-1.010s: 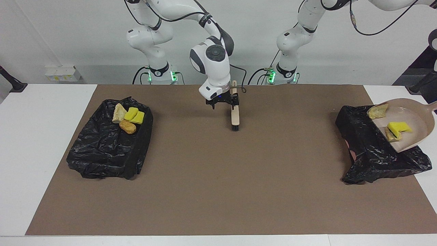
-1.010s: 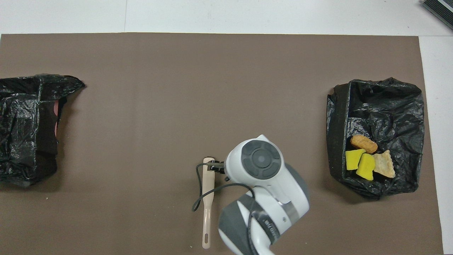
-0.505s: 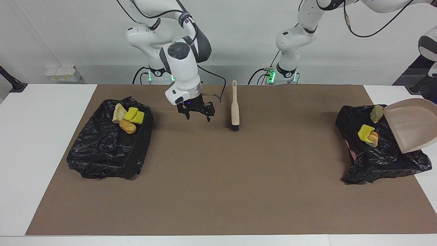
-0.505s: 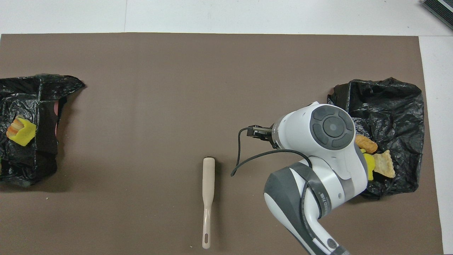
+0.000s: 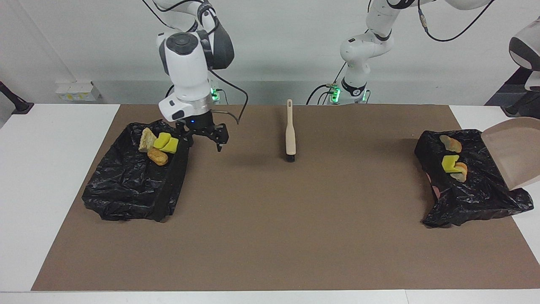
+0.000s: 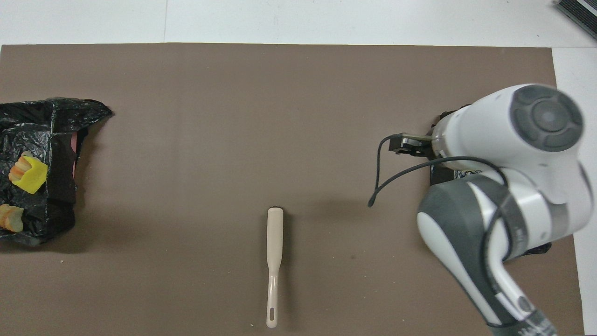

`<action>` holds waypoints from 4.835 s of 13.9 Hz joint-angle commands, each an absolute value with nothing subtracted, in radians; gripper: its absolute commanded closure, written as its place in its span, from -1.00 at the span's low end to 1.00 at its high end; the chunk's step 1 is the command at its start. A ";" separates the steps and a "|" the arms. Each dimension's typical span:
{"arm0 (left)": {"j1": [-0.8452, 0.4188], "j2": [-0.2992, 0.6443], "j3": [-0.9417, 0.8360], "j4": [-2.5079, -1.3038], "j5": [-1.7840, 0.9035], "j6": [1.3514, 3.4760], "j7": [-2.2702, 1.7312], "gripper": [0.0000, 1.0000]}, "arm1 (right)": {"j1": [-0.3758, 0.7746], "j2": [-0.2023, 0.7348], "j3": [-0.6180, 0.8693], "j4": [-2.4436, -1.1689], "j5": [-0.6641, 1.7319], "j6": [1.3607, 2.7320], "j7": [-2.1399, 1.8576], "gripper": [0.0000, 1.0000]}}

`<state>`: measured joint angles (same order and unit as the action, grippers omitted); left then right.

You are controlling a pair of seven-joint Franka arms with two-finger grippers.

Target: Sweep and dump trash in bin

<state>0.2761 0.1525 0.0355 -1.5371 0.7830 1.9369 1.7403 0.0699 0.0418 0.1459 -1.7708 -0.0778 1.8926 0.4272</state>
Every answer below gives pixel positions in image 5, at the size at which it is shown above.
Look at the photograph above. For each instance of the pale stone-like chunk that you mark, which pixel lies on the pale stone-like chunk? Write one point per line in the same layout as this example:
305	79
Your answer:
147	139

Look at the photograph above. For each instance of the brown bread roll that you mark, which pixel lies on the brown bread roll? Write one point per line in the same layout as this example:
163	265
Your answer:
157	156

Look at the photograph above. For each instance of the beige hand brush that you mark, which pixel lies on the beige hand brush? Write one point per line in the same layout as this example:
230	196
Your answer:
290	135

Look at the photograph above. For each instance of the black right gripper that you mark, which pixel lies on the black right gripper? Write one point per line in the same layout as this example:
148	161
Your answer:
197	124

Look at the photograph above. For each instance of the brown table mat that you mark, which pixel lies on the brown table mat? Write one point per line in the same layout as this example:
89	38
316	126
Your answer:
270	261

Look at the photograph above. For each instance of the black bag lined bin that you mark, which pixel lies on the black bag lined bin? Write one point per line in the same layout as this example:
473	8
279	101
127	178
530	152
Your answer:
126	190
472	198

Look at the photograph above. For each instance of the small yellow sponge piece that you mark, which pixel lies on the small yellow sponge piece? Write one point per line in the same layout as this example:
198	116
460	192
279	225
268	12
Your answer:
162	139
171	145

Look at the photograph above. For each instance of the black stand foot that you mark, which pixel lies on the black stand foot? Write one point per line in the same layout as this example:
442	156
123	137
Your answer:
19	106
519	107

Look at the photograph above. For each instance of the pink plastic bin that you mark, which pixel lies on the pink plastic bin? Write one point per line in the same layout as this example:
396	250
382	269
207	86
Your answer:
436	191

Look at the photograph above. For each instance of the large yellow sponge piece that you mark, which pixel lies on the large yellow sponge piece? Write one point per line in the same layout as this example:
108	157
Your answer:
449	164

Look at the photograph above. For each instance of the small tan bread chunk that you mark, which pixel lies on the small tan bread chunk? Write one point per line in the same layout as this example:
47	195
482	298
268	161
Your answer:
451	144

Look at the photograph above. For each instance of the beige plastic dustpan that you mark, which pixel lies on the beige plastic dustpan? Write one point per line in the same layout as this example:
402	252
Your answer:
514	156

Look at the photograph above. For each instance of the white wall socket box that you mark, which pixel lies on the white wall socket box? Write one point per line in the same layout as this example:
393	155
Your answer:
78	92

